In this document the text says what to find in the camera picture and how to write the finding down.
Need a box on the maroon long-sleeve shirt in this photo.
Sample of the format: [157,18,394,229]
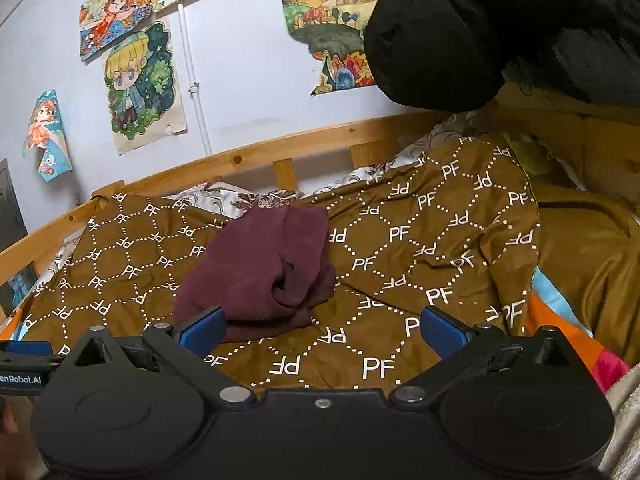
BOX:
[172,206,336,342]

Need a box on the colourful striped bedsheet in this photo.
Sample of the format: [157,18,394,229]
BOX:
[0,266,632,394]

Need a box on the brown PF patterned blanket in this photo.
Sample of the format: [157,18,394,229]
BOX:
[22,134,640,392]

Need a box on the white floral pillow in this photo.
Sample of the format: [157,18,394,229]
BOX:
[30,112,478,294]

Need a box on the yellow-green cloth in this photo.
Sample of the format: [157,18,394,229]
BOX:
[503,132,554,176]

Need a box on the beige fleece blanket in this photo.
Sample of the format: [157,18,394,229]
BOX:
[599,364,640,480]

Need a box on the curled blue anime poster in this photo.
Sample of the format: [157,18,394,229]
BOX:
[23,89,73,182]

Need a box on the blond anime character poster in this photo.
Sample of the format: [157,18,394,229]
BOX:
[102,20,186,155]

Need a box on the black puffy jacket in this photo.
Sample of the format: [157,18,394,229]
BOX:
[363,0,639,112]

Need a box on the red-haired anime poster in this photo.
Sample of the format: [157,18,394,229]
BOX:
[78,0,152,61]

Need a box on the landscape painting poster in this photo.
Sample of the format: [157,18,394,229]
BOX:
[281,0,378,96]

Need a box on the white wall conduit pipe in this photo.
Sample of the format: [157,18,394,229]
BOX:
[177,3,213,156]

